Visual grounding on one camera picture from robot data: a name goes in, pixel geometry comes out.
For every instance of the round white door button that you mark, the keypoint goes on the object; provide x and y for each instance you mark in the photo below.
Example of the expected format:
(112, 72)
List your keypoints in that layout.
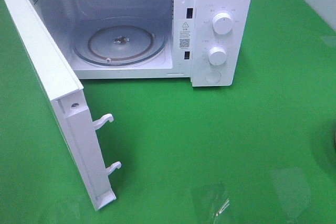
(213, 76)

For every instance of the white microwave knob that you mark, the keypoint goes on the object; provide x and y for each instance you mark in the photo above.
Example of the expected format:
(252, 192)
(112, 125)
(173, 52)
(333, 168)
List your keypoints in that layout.
(217, 56)
(222, 22)

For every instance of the white microwave door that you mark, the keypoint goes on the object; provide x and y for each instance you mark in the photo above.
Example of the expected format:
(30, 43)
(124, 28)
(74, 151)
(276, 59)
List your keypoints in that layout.
(66, 97)

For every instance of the glass microwave turntable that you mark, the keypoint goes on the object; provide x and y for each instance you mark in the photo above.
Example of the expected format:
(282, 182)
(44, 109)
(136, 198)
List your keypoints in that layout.
(120, 41)

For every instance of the white microwave oven body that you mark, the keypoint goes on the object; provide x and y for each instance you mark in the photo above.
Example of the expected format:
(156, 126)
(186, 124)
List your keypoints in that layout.
(185, 54)

